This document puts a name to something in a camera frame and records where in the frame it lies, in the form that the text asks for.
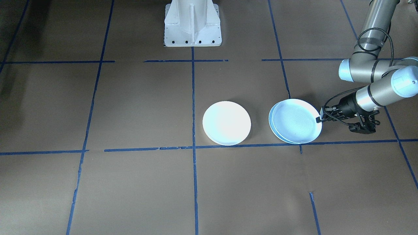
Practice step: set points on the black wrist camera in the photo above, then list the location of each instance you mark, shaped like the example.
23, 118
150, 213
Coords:
364, 124

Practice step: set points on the white plate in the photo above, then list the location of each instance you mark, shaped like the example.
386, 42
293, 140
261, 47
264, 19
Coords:
227, 123

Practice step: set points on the light blue plate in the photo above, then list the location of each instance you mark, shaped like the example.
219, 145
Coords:
297, 121
270, 122

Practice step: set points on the white pedestal column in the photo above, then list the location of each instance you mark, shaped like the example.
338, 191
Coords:
192, 23

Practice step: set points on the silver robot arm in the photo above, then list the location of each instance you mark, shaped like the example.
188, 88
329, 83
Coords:
372, 23

